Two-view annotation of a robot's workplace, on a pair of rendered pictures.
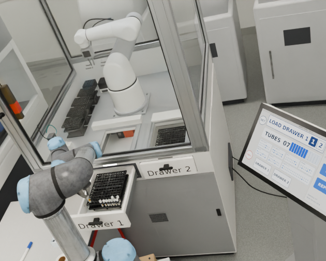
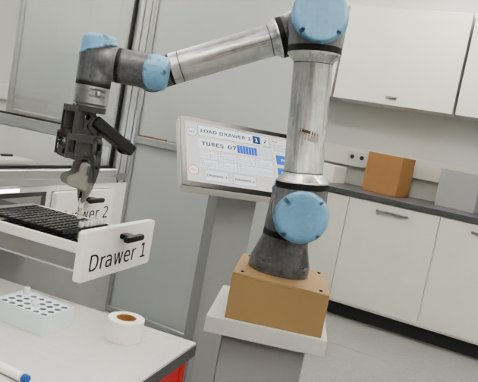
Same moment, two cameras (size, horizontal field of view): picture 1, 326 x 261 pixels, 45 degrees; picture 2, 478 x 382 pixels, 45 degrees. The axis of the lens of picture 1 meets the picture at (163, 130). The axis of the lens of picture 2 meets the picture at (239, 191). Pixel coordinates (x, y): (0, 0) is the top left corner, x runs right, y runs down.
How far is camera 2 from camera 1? 232 cm
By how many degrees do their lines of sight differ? 85
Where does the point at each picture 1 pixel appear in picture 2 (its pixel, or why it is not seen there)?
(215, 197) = (104, 283)
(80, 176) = not seen: hidden behind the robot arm
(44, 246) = (17, 343)
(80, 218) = (102, 236)
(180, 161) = (103, 195)
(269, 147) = (215, 155)
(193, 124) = (129, 127)
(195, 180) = not seen: hidden behind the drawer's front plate
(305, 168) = (262, 164)
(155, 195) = (41, 283)
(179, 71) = (145, 36)
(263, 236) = not seen: outside the picture
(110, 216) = (139, 229)
